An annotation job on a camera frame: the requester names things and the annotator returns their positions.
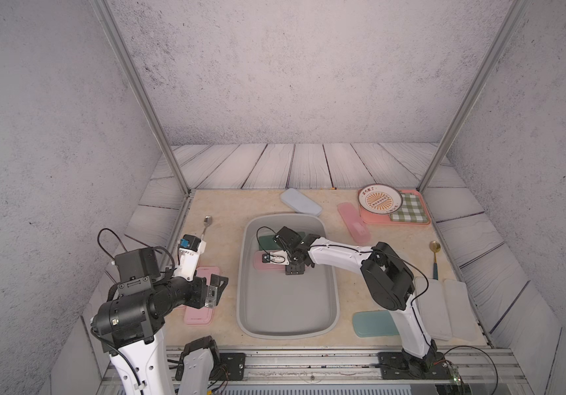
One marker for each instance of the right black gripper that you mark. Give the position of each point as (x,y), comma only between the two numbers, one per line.
(292,270)

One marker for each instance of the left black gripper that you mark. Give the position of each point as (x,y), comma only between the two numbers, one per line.
(199,296)

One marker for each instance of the dark green pencil case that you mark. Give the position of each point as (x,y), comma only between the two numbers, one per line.
(268,243)

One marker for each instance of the clear translucent pencil case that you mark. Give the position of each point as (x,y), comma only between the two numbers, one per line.
(433,309)

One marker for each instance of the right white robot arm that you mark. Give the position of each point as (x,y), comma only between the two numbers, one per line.
(389,280)

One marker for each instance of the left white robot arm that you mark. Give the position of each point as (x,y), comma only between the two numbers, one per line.
(131,330)

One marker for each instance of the light blue pencil case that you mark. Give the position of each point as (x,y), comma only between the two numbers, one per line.
(300,203)

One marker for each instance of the grey plastic storage box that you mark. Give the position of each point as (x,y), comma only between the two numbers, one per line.
(274,305)

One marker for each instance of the teal pencil case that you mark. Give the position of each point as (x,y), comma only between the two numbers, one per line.
(374,324)

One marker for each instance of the silver spoon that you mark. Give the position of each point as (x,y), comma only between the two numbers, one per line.
(208,220)

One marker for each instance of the pink tray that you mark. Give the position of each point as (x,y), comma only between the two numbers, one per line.
(374,219)

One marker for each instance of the round patterned plate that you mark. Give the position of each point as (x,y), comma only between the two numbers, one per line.
(380,199)

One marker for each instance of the green checkered cloth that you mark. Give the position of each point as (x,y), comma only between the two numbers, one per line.
(412,210)

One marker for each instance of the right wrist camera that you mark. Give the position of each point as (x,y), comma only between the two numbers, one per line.
(278,257)

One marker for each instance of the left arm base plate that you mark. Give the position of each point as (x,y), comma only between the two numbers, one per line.
(231,367)

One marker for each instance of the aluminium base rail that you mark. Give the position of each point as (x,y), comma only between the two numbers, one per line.
(304,370)

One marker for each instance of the gold spoon dark handle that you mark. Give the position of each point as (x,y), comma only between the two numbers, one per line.
(435,247)

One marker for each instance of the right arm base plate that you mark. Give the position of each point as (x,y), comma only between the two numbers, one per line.
(403,366)

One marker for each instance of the right aluminium frame post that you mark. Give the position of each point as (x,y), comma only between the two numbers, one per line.
(487,65)

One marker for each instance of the aluminium frame post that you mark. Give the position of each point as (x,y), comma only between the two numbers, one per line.
(110,28)
(487,65)

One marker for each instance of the left aluminium frame post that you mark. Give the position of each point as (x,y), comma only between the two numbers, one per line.
(110,28)

